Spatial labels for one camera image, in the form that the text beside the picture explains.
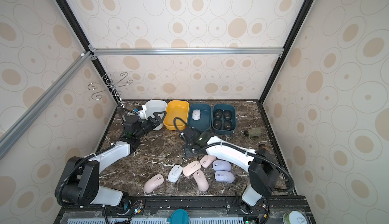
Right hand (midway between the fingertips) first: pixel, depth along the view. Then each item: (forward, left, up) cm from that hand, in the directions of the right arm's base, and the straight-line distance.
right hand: (195, 148), depth 84 cm
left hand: (+13, +16, +14) cm, 25 cm away
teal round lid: (-32, +5, -2) cm, 32 cm away
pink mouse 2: (-8, +2, -8) cm, 12 cm away
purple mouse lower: (-12, -16, -7) cm, 22 cm away
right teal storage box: (+29, -18, -9) cm, 36 cm away
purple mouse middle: (-6, -14, -6) cm, 17 cm away
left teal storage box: (+23, -4, -7) cm, 24 cm away
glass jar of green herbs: (+16, -36, -6) cm, 40 cm away
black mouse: (+32, -14, -7) cm, 36 cm away
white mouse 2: (-12, +11, -6) cm, 17 cm away
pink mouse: (-4, -6, -6) cm, 10 cm away
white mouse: (+30, +2, -6) cm, 31 cm away
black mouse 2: (+31, -21, -7) cm, 38 cm away
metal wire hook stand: (+43, +65, +9) cm, 79 cm away
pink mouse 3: (-15, -4, -7) cm, 17 cm away
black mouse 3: (+23, -13, -7) cm, 27 cm away
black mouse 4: (+22, -20, -7) cm, 31 cm away
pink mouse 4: (-17, +21, -6) cm, 28 cm away
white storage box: (+35, +33, -4) cm, 48 cm away
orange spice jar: (+7, -40, -8) cm, 42 cm away
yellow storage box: (+37, +17, -8) cm, 42 cm away
